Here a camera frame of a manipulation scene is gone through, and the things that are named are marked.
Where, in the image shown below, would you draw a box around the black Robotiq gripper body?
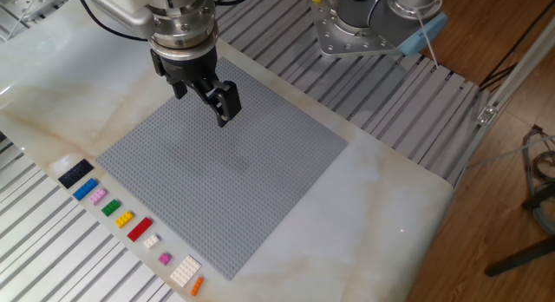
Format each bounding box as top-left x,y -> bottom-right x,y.
150,45 -> 219,84

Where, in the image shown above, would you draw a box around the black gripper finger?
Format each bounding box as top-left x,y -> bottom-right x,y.
186,78 -> 243,128
171,79 -> 189,101

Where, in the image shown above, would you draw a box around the dark navy Lego plate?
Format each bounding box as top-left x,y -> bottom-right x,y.
57,158 -> 95,190

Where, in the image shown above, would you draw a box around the grey Lego baseplate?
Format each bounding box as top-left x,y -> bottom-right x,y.
95,56 -> 349,280

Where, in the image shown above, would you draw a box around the light pink Lego brick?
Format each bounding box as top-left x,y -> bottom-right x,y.
88,187 -> 108,206

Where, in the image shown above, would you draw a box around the green Lego brick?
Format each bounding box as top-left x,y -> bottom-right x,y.
101,199 -> 121,218

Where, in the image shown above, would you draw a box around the blue Lego brick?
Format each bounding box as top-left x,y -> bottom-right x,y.
72,177 -> 99,202

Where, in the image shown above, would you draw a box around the yellow Lego brick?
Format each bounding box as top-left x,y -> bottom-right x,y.
114,210 -> 134,229

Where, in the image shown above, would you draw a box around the red Lego brick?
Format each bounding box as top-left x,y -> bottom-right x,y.
126,216 -> 153,243

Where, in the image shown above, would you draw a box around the large white Lego plate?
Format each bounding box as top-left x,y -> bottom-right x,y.
169,254 -> 203,288

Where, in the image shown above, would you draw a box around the perforated aluminium plate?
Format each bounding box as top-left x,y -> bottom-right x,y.
0,0 -> 78,24

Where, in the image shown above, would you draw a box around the marble pattern board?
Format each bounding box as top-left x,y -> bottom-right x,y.
0,0 -> 455,302

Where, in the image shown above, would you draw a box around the white zip tie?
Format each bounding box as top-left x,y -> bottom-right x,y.
415,6 -> 440,69

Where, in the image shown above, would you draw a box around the black stand legs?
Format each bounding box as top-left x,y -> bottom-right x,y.
484,192 -> 555,278

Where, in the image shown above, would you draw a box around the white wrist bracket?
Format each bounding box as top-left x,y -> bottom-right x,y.
86,0 -> 166,28

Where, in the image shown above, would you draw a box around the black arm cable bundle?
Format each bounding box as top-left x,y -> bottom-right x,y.
75,0 -> 259,43

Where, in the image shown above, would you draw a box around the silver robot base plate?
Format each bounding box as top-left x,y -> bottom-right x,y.
311,0 -> 402,58

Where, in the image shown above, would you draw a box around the silver corner bracket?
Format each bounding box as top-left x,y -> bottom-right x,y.
475,104 -> 499,128

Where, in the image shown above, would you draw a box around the black floor cable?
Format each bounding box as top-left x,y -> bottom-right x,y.
479,0 -> 555,93

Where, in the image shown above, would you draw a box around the white floor cable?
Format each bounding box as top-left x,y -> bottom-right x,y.
466,135 -> 555,169

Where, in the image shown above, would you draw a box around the aluminium frame profile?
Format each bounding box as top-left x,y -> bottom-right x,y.
446,15 -> 555,189

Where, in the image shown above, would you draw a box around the grey floor cable bundle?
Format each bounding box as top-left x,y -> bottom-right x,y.
522,124 -> 555,236

